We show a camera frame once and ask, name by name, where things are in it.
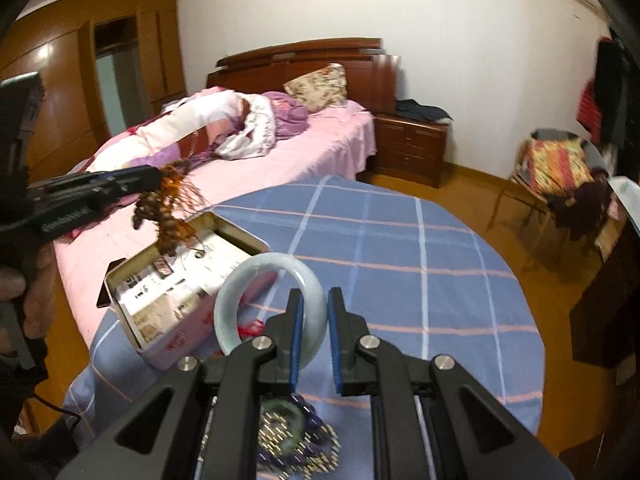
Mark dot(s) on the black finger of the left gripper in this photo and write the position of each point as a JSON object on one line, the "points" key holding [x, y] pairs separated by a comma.
{"points": [[109, 187]]}

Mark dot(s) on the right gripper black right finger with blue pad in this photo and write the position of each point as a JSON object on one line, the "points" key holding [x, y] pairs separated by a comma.
{"points": [[431, 419]]}

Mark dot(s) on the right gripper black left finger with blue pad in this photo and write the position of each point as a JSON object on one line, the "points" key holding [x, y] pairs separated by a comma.
{"points": [[201, 418]]}

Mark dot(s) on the pale jade bangle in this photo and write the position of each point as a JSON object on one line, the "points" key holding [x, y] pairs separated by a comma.
{"points": [[315, 318]]}

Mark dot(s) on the green jade bangle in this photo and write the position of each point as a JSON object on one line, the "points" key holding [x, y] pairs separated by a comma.
{"points": [[281, 427]]}

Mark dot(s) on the person's left hand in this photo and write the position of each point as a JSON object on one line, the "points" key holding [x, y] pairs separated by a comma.
{"points": [[38, 295]]}

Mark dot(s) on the black smartphone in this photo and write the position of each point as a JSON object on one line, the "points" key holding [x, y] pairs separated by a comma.
{"points": [[104, 298]]}

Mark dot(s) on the pink metal tin box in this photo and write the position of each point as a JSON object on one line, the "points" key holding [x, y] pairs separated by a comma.
{"points": [[166, 303]]}

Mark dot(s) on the bed with pink sheet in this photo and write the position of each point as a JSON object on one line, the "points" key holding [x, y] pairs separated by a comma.
{"points": [[337, 143]]}

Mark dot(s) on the wooden wardrobe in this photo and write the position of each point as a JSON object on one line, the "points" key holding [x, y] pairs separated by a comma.
{"points": [[59, 42]]}

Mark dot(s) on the blue plaid tablecloth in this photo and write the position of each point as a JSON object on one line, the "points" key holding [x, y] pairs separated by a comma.
{"points": [[422, 279]]}

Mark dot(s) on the pink patchwork quilt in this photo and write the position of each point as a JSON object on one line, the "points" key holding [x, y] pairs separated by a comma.
{"points": [[212, 123]]}

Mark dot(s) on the purple garment on bed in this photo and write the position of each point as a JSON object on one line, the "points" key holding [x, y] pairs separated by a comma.
{"points": [[290, 115]]}

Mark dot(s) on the floral pillow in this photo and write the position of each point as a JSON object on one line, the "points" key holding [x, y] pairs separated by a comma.
{"points": [[319, 89]]}

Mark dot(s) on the wooden nightstand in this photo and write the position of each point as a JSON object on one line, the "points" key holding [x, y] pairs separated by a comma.
{"points": [[410, 150]]}

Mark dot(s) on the chair with colourful cushion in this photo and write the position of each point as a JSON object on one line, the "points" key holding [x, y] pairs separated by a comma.
{"points": [[561, 178]]}

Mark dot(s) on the dark clothes on nightstand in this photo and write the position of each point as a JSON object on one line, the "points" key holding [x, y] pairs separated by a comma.
{"points": [[410, 109]]}

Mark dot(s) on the hanging clothes at right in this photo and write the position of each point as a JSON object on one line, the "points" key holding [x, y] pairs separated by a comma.
{"points": [[609, 107]]}

